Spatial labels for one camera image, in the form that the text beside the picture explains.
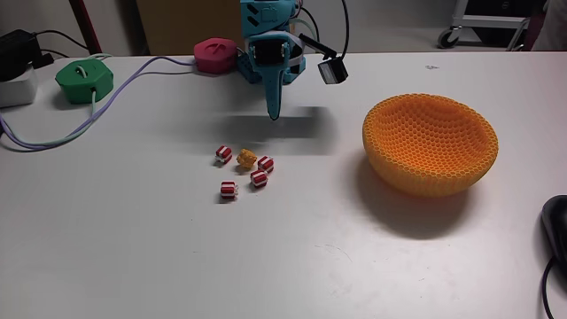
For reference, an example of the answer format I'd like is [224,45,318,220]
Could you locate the red white striped cube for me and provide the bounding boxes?
[257,155,276,175]
[220,180,239,200]
[250,169,269,189]
[214,144,234,166]

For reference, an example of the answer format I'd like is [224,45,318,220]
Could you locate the yellow honeycomb basket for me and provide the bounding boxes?
[361,92,500,198]

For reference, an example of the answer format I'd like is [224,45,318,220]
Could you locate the pink octagonal box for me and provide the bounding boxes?
[193,37,240,75]

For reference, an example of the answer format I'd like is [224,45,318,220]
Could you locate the brown board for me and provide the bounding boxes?
[135,0,245,57]

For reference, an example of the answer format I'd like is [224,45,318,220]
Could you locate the green octagonal box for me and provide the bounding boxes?
[54,58,115,105]

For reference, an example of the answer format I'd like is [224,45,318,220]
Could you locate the grey wheeled cart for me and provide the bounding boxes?
[437,0,532,51]

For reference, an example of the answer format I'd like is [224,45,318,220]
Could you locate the red pole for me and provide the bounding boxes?
[68,0,104,56]

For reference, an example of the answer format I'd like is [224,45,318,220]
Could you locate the white box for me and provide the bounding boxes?
[0,66,39,109]

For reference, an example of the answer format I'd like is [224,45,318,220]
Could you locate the black power adapter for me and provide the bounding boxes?
[0,28,43,83]

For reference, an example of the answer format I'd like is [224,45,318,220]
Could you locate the black computer mouse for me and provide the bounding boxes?
[540,194,567,267]

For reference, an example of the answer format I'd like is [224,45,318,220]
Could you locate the black camera box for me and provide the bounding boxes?
[317,56,350,86]

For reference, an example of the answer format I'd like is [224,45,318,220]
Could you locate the black camera cable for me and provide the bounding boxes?
[338,0,351,58]

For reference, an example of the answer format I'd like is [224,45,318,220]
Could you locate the purple cable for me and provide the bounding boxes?
[0,55,197,152]

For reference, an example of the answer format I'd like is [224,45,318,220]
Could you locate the light green cable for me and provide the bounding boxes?
[17,88,98,150]

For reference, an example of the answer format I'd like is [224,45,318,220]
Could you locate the black adapter cable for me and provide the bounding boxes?
[34,29,89,51]

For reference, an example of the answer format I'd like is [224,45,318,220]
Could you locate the black mouse cable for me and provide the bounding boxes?
[541,256,557,319]

